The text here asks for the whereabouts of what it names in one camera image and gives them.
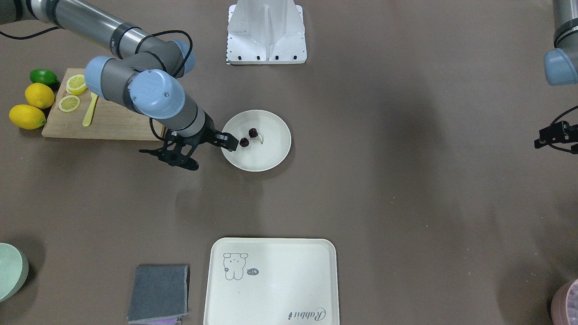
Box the red cherries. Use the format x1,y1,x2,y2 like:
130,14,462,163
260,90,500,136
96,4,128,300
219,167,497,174
239,128,264,148

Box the yellow plastic knife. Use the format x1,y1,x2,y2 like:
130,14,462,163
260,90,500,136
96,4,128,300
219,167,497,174
81,92,98,127

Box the round beige plate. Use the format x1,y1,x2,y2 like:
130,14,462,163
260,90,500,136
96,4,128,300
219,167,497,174
222,110,292,172

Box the yellow lemon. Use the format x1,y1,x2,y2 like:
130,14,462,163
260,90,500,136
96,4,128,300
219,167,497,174
9,104,46,130
24,83,55,109

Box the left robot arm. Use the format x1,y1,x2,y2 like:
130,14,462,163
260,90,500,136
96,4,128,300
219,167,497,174
533,0,578,154

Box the mint green bowl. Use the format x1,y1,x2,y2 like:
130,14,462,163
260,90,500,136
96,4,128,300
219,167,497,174
0,243,29,302

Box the beige rectangular tray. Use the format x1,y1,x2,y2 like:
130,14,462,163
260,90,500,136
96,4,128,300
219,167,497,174
204,238,340,325

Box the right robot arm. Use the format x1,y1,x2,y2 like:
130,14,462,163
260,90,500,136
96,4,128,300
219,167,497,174
1,0,239,157

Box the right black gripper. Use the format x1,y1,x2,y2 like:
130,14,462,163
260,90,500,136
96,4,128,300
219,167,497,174
182,113,239,152

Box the pink bowl with ice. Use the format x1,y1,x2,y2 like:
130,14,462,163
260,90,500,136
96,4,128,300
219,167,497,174
550,279,578,325

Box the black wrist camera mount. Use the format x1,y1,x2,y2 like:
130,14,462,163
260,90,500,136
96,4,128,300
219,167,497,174
139,131,200,171

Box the lemon slice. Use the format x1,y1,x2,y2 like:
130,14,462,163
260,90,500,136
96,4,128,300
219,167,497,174
58,95,81,113
66,74,88,95

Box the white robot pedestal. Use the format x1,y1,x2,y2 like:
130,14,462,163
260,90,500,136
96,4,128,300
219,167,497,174
226,0,308,65

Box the folded grey cloth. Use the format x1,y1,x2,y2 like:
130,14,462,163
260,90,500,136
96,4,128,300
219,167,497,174
127,264,189,325

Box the green lime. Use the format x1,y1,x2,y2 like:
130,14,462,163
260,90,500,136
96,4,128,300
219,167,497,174
29,69,59,87

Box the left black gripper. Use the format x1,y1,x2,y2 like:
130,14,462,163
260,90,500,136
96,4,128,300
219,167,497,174
534,121,578,154

